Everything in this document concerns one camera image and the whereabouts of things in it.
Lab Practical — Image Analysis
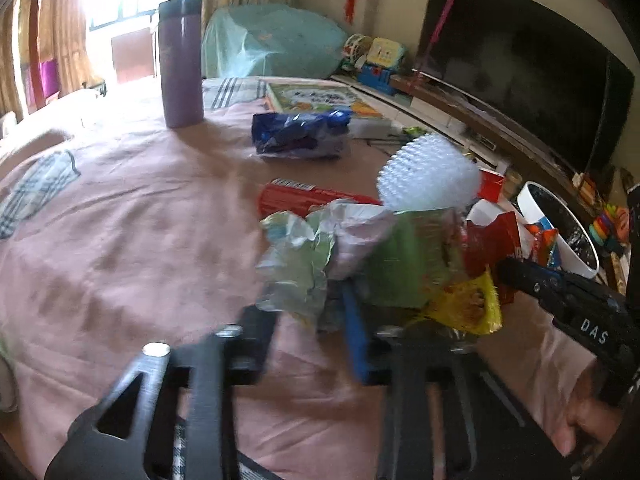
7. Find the red cardboard box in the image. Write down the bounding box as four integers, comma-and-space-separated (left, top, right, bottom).
257, 179, 380, 219

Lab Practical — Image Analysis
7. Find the purple thermos bottle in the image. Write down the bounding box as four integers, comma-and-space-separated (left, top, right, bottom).
158, 0, 204, 129

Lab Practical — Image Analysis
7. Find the yellow snack wrapper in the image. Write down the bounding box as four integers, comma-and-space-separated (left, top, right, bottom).
421, 269, 502, 336

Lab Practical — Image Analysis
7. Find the person's right hand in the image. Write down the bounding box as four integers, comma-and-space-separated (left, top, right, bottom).
551, 361, 623, 456

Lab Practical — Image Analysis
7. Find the large black television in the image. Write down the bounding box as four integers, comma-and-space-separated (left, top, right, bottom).
416, 0, 634, 172

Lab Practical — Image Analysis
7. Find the yellow toy phone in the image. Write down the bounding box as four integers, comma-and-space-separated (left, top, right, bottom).
366, 37, 407, 72

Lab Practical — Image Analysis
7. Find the pink table cloth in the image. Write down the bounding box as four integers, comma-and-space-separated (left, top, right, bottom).
0, 77, 601, 480

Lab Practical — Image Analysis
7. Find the colourful children's book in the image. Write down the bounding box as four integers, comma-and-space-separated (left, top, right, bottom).
266, 82, 384, 119

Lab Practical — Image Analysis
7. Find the green snack wrapper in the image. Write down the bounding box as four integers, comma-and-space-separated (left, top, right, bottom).
358, 208, 468, 309

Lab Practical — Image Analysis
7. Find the blue toy cash register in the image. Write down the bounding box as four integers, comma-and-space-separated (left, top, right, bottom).
357, 63, 396, 96

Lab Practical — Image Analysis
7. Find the orange snack bag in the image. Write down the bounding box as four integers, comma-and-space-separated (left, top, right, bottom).
525, 223, 560, 269

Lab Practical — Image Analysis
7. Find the white paper wrapper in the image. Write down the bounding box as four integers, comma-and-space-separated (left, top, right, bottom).
256, 200, 396, 333

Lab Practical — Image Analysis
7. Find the white round trash bin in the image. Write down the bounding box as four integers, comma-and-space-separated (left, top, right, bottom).
516, 181, 600, 280

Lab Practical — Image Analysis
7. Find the white tv cabinet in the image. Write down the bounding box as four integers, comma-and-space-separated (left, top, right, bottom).
331, 75, 510, 174

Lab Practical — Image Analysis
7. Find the teal cloth covered furniture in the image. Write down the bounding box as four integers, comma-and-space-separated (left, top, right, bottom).
201, 3, 347, 79

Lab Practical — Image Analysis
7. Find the red snack wrapper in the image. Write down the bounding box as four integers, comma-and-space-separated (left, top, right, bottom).
463, 212, 522, 306

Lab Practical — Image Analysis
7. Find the rainbow stacking ring toy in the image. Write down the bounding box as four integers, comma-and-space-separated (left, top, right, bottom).
588, 204, 617, 247

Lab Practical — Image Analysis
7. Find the blue plastic snack bag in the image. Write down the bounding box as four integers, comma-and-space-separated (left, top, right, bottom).
250, 110, 350, 159

